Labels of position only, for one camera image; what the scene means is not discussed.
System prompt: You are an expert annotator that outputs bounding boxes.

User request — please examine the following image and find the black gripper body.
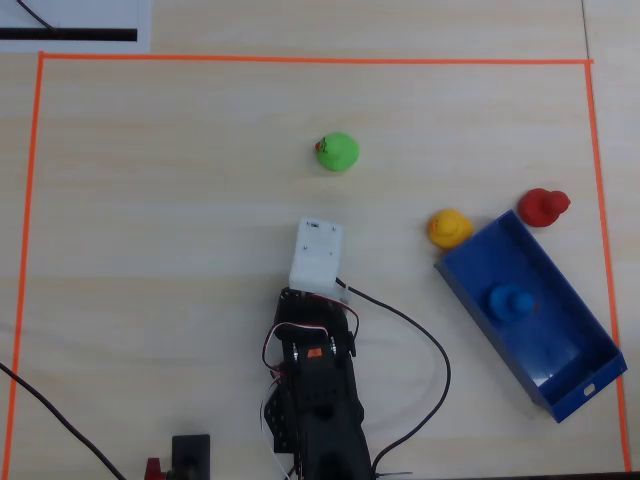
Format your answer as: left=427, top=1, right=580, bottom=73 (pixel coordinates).
left=273, top=287, right=359, bottom=342

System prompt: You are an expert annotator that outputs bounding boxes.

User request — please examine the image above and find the blue rubber duck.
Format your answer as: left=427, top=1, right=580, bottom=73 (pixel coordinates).
left=487, top=282, right=539, bottom=326

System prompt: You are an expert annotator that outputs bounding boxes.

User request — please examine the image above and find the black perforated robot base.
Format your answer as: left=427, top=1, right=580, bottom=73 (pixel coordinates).
left=260, top=384, right=301, bottom=474

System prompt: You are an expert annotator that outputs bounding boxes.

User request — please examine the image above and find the yellow rubber duck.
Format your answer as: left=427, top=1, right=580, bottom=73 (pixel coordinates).
left=427, top=208, right=474, bottom=251

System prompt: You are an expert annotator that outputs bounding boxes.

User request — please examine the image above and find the green rubber duck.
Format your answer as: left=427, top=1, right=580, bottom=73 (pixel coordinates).
left=313, top=131, right=361, bottom=174

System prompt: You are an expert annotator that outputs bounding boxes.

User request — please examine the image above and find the red rubber duck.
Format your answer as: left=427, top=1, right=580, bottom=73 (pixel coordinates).
left=517, top=187, right=572, bottom=229

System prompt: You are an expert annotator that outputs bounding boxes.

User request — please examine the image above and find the blue open box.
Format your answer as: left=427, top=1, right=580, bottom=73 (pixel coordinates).
left=433, top=208, right=629, bottom=425

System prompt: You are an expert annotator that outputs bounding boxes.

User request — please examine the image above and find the black table clamp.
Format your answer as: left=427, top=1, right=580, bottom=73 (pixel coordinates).
left=171, top=433, right=212, bottom=480

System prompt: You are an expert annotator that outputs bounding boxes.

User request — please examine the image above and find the orange tape strip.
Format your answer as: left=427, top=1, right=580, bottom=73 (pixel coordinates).
left=38, top=51, right=595, bottom=66
left=584, top=59, right=632, bottom=474
left=4, top=52, right=46, bottom=480

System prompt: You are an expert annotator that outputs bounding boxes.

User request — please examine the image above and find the white camera box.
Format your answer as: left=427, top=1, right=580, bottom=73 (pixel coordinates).
left=288, top=216, right=345, bottom=295

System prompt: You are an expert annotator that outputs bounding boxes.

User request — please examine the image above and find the long black cable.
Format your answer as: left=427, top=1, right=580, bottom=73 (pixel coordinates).
left=0, top=362, right=126, bottom=480

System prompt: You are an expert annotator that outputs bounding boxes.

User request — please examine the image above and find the thin black cable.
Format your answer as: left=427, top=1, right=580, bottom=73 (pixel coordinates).
left=16, top=0, right=64, bottom=41

